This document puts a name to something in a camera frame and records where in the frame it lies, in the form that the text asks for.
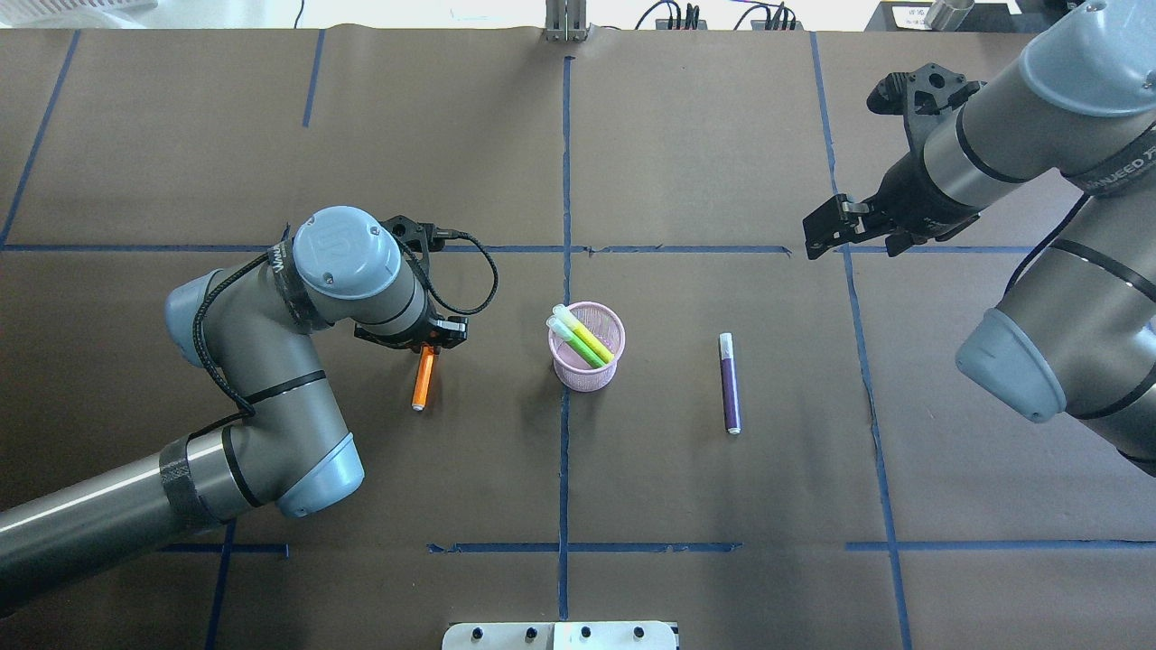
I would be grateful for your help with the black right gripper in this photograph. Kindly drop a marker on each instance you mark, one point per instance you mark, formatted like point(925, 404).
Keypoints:
point(906, 204)

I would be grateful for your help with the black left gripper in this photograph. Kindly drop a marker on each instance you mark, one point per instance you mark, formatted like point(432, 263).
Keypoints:
point(432, 335)

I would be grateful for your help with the orange highlighter pen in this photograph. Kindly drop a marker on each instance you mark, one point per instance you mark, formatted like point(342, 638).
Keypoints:
point(427, 357)

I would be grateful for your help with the green highlighter pen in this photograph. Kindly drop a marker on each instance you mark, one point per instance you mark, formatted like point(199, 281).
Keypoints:
point(575, 343)

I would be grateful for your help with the yellow highlighter pen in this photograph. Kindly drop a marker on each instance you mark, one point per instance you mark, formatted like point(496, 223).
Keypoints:
point(563, 313)

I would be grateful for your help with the purple highlighter pen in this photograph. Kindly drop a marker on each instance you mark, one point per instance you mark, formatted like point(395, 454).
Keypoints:
point(730, 386)

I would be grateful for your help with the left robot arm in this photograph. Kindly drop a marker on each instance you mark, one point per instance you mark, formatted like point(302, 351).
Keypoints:
point(250, 327)

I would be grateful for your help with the pink mesh pen holder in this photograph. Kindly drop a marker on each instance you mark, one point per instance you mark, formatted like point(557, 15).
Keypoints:
point(606, 326)

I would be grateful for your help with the small metal cup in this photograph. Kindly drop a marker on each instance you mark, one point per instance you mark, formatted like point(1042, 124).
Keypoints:
point(947, 15)

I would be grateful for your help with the black power strip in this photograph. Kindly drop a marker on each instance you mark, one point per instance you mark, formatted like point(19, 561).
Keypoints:
point(683, 16)

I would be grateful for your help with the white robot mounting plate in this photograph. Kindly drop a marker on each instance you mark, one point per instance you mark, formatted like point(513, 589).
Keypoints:
point(607, 634)

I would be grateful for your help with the aluminium frame post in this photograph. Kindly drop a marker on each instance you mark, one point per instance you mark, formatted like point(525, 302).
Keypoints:
point(566, 21)

